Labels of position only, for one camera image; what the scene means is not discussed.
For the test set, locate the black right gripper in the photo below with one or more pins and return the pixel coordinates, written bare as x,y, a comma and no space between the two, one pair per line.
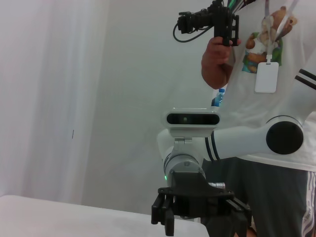
192,195

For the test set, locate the black handheld control device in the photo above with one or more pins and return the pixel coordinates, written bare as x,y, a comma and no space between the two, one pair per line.
222,17

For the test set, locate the person's bare forearm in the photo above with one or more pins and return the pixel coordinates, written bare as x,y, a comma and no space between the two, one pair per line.
214,76

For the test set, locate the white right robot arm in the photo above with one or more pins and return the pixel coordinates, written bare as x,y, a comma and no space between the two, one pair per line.
237,143

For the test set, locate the person's hand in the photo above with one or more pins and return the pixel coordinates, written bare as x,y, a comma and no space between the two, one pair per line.
218,54

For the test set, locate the person in white t-shirt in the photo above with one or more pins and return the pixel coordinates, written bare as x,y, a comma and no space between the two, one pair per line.
247,108

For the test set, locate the blue water bottle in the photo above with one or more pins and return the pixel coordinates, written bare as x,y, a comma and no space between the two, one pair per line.
218,98

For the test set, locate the white badge holder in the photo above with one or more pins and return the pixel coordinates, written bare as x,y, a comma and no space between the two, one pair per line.
266,76

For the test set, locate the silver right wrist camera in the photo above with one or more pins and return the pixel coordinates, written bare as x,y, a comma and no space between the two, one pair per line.
192,130

